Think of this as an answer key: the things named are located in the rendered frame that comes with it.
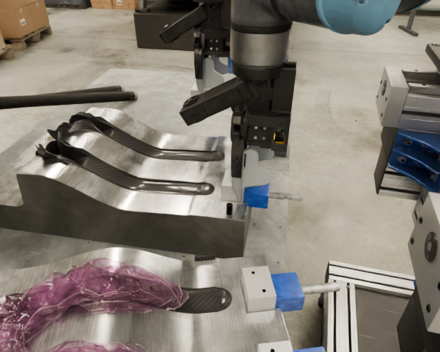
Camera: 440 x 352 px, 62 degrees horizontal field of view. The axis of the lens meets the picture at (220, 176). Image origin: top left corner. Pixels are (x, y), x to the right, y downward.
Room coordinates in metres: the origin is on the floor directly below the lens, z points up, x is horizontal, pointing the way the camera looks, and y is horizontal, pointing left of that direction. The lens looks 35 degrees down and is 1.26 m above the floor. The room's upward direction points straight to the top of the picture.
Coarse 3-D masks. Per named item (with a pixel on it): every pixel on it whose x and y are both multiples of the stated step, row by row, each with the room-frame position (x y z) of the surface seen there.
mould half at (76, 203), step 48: (96, 144) 0.59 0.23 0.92; (192, 144) 0.66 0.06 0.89; (0, 192) 0.53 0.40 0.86; (48, 192) 0.47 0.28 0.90; (96, 192) 0.47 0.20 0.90; (144, 192) 0.50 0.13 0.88; (96, 240) 0.46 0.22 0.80; (144, 240) 0.45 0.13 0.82; (192, 240) 0.43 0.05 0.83; (240, 240) 0.42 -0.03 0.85
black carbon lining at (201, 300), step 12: (192, 288) 0.32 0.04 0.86; (204, 288) 0.32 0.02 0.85; (216, 288) 0.32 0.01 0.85; (192, 300) 0.30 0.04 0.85; (204, 300) 0.30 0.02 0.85; (216, 300) 0.30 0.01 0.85; (228, 300) 0.30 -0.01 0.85; (180, 312) 0.28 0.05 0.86; (192, 312) 0.28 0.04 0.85; (204, 312) 0.28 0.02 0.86
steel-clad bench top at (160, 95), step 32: (160, 96) 1.12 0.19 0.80; (160, 128) 0.90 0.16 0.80; (192, 128) 0.90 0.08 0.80; (224, 128) 0.90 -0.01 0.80; (0, 160) 0.73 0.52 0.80; (288, 160) 0.73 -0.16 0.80; (256, 224) 0.51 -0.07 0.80; (0, 256) 0.43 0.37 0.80; (32, 256) 0.43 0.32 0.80; (64, 256) 0.43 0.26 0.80; (192, 256) 0.43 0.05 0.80
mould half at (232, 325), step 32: (96, 256) 0.34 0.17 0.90; (128, 256) 0.34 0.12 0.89; (160, 256) 0.36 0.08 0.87; (256, 256) 0.38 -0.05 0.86; (0, 288) 0.30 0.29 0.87; (224, 288) 0.32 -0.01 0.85; (64, 320) 0.25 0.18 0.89; (96, 320) 0.24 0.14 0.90; (128, 320) 0.25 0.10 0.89; (160, 320) 0.26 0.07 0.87; (192, 320) 0.27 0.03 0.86; (224, 320) 0.27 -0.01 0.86; (256, 320) 0.27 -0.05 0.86
